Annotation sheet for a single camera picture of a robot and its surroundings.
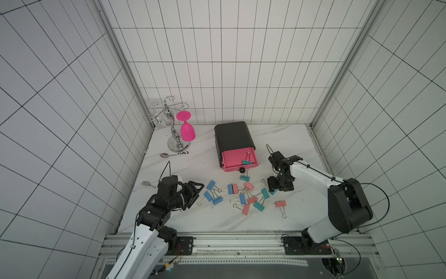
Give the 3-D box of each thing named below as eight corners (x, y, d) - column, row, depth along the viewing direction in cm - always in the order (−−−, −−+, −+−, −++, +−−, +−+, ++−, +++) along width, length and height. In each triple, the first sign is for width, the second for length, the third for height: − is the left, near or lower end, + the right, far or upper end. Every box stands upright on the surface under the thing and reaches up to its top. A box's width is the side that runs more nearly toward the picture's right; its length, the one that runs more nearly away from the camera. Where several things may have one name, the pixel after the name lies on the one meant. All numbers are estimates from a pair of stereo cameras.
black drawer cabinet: (221, 168, 98) (220, 152, 86) (214, 142, 110) (213, 125, 98) (252, 161, 101) (255, 145, 88) (242, 137, 113) (244, 119, 101)
